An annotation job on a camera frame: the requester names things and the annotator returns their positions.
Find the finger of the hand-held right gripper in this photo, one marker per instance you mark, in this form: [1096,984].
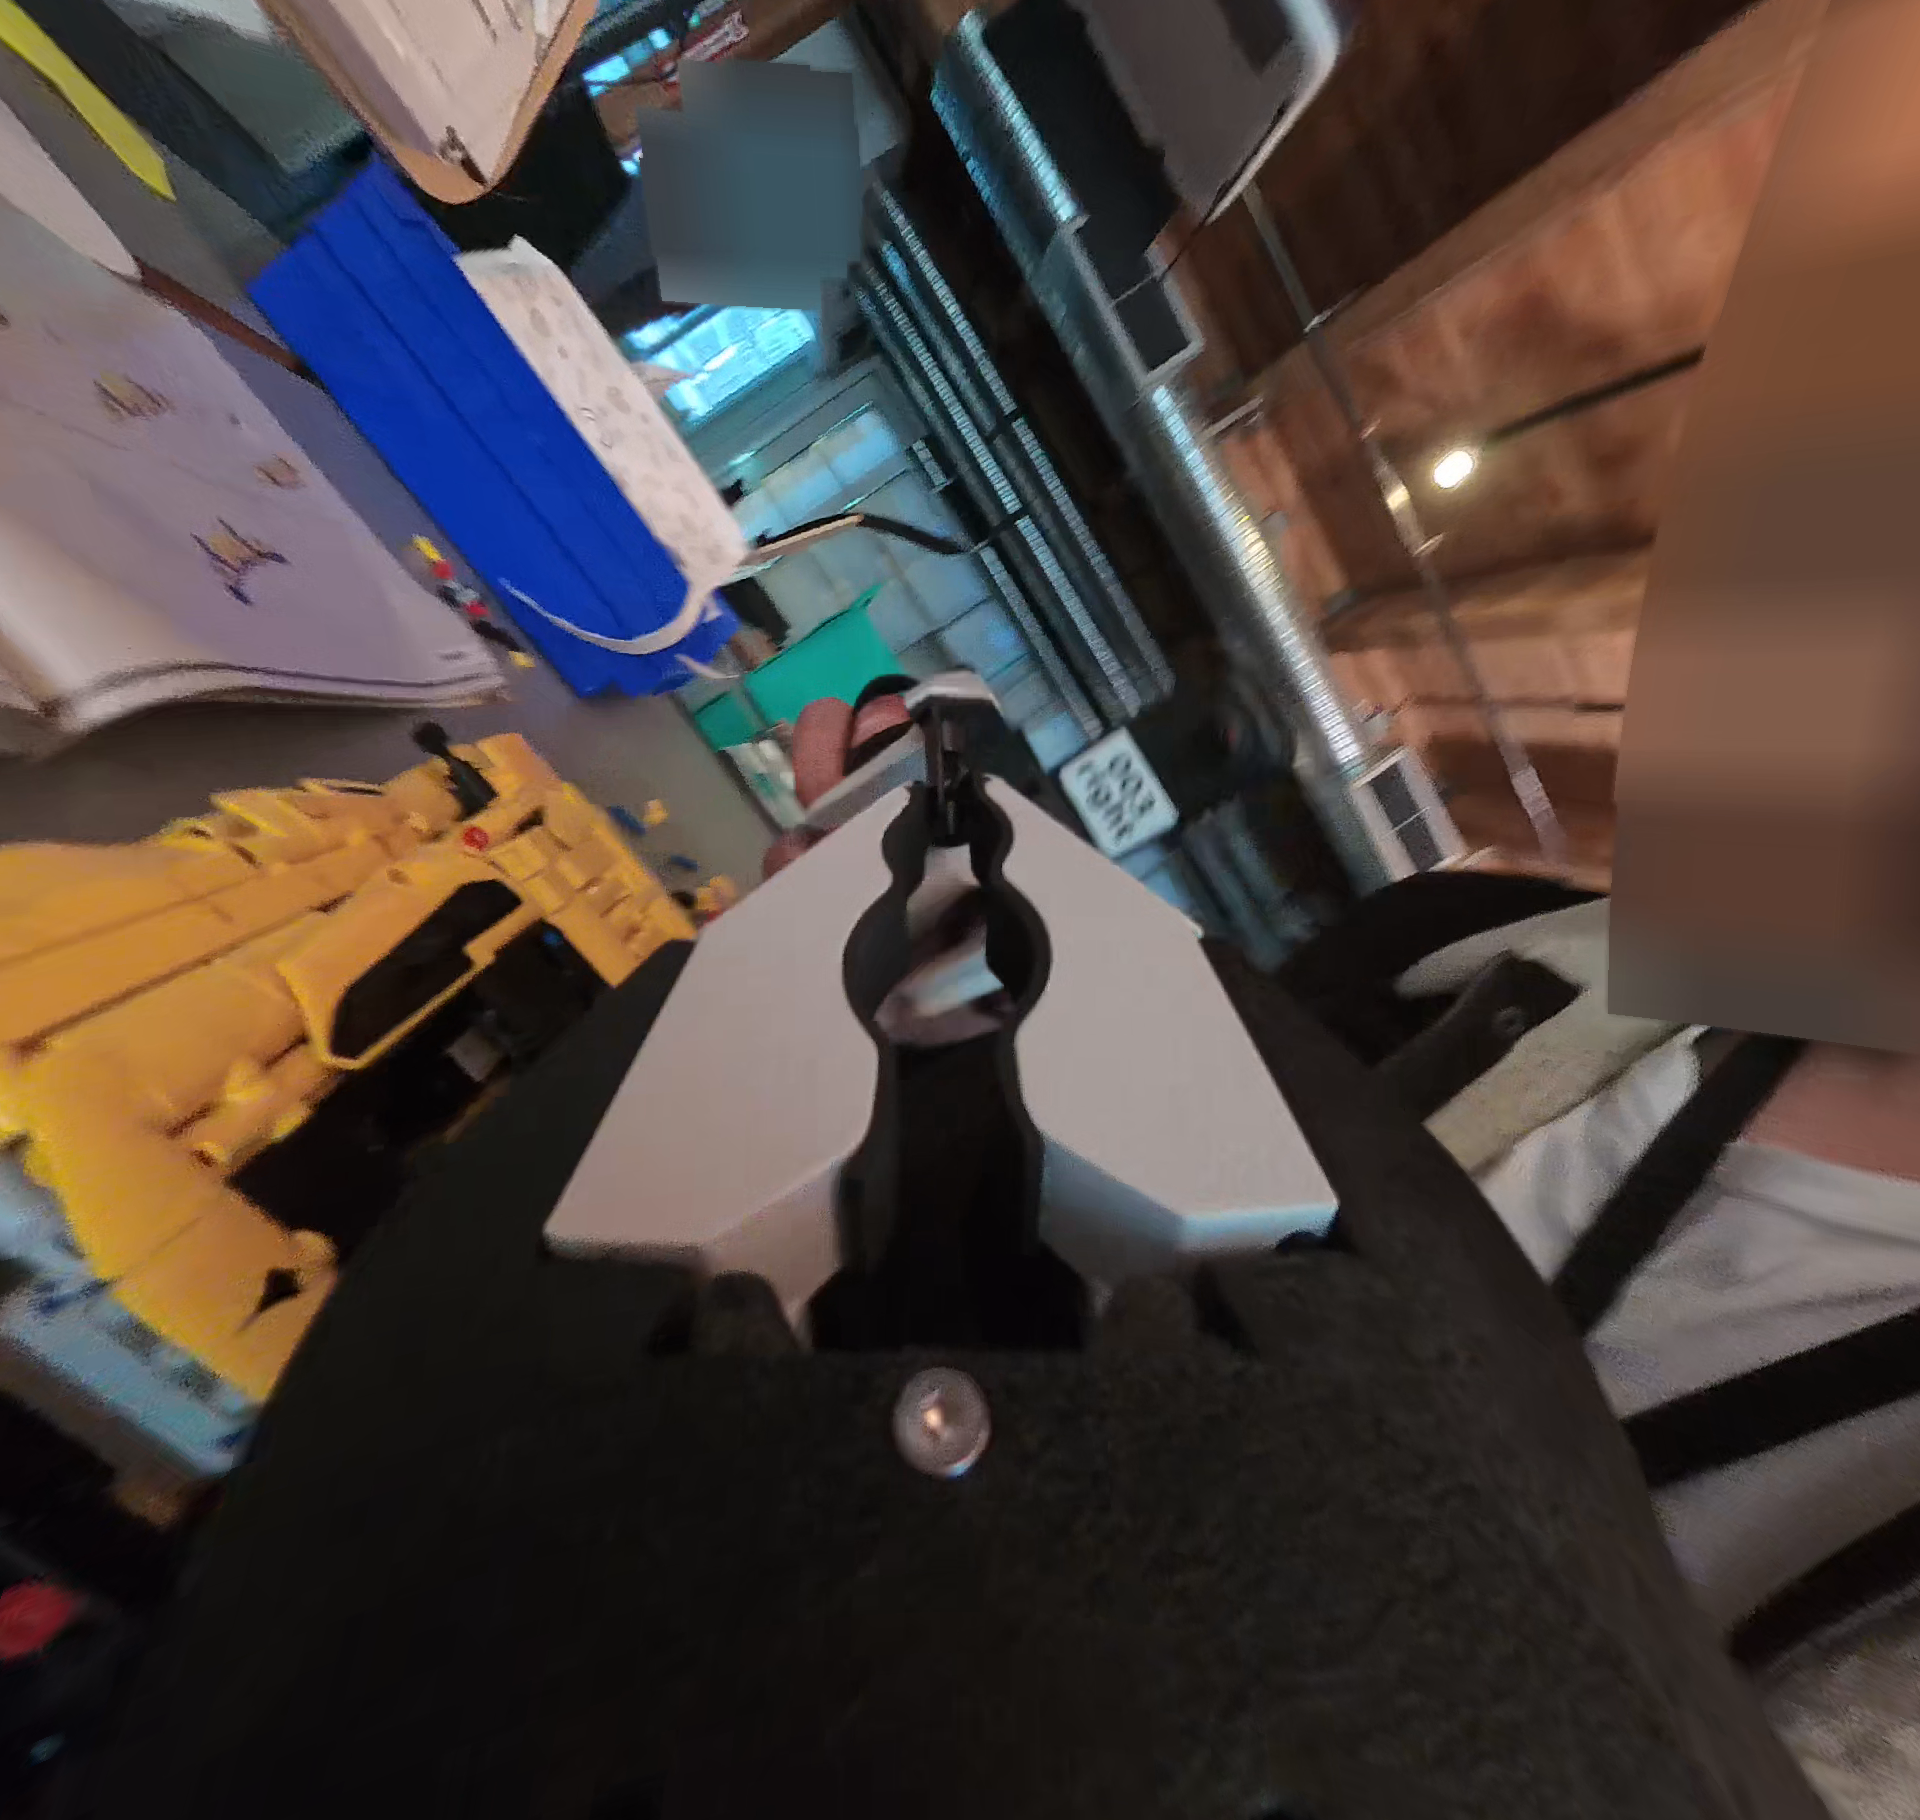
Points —
[870,784]
[953,694]

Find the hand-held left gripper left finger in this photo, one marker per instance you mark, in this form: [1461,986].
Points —
[704,1099]

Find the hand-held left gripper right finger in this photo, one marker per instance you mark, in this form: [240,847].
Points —
[1185,1085]

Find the yellow brick car model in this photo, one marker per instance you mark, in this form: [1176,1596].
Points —
[180,980]

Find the person's right hand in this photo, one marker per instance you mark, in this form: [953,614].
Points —
[825,746]

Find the green panel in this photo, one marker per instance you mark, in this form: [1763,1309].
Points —
[810,665]

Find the silver ceiling pipes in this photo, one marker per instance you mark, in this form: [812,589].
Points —
[1019,500]

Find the black fleece-lined jacket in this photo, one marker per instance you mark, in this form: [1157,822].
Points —
[1440,1040]

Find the grid window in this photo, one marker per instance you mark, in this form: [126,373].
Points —
[733,351]

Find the white patterned paper bag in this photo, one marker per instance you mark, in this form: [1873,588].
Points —
[599,410]

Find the cluster of small coloured pieces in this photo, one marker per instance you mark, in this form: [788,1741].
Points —
[451,589]

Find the round ceiling light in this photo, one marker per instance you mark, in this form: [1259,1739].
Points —
[1452,467]

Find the blue plastic bin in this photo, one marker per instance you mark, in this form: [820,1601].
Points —
[420,394]

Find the white shirt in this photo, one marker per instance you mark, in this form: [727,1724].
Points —
[1800,1249]

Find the open instruction booklet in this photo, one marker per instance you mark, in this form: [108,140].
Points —
[180,546]

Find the yellow tape piece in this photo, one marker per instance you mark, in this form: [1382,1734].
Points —
[75,88]

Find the silver spiral duct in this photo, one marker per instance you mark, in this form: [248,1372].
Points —
[1246,605]

